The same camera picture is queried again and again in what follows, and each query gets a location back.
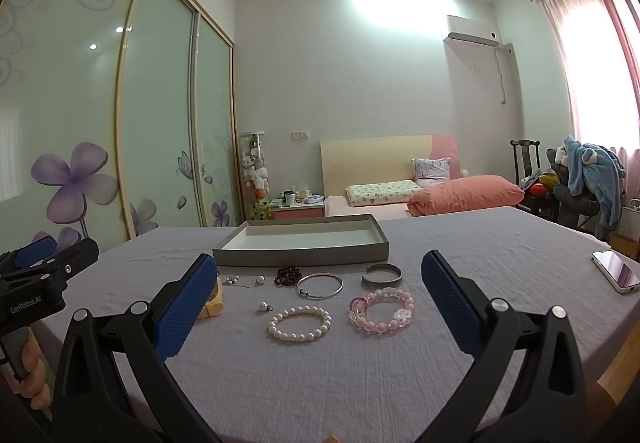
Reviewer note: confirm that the pink and beige nightstand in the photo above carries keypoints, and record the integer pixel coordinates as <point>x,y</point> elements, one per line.
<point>300,212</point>

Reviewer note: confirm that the grey cardboard tray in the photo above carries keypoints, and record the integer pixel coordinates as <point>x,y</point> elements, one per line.
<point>300,255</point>

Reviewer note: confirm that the person's left hand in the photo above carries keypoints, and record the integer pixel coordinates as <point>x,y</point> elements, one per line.
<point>32,363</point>

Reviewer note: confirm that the white air conditioner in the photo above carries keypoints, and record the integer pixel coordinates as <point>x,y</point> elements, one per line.
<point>472,30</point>

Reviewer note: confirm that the blue plush garment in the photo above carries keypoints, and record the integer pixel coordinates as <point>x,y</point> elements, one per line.
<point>595,173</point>

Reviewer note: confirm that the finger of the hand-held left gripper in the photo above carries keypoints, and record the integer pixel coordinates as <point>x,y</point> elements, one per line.
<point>35,249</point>
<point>77,253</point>

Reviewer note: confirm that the beige and pink headboard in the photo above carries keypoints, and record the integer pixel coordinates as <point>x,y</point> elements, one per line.
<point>370,158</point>

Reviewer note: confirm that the sliding wardrobe with flower print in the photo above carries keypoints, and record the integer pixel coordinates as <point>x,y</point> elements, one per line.
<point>150,98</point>

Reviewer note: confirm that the white wall switch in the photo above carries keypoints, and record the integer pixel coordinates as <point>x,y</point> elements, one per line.
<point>300,134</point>

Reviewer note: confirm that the patterned white pillow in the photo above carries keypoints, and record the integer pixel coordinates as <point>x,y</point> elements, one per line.
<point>380,192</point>

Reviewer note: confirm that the clear tube of plush toys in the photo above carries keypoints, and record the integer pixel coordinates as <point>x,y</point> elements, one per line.
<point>255,168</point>

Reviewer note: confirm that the grey metal cuff bangle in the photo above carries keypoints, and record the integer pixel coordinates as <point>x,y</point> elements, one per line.
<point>380,282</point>

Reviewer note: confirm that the blue folded cloth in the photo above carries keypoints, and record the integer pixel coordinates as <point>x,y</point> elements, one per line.
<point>314,198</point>

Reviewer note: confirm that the grey chair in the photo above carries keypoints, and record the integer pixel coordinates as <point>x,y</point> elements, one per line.
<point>570,203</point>

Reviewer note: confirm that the thin silver bangle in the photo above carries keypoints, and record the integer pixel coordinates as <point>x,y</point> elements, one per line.
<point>305,293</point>

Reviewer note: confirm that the yellow wrist watch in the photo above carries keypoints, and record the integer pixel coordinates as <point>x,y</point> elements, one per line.
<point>215,308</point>

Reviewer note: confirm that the white mug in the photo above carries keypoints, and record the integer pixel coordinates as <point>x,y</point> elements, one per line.
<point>289,198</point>

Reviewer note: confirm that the yellow green plush toy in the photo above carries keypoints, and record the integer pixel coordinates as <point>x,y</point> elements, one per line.
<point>261,208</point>

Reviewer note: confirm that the silver pearl pendant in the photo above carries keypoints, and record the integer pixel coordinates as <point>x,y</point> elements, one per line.
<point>230,280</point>

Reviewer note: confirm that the white smartphone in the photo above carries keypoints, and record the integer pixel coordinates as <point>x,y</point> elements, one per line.
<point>617,270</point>

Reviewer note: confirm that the lilac printed pillow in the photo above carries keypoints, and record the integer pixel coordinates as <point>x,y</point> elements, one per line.
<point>430,170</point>

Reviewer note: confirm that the dark wooden chair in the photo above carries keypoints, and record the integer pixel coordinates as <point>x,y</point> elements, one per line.
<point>525,155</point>

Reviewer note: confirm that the bed with pink sheet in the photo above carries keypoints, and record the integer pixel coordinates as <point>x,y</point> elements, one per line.
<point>340,207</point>

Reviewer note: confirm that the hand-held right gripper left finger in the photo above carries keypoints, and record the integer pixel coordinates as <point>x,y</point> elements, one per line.
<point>180,308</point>

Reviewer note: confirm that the folded orange quilt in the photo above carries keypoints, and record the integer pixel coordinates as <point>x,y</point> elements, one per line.
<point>465,195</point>

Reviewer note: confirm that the pink curtain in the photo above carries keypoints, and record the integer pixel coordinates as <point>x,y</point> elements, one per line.
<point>565,23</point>

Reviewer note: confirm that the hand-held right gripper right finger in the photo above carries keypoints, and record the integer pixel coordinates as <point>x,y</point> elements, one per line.
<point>450,308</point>

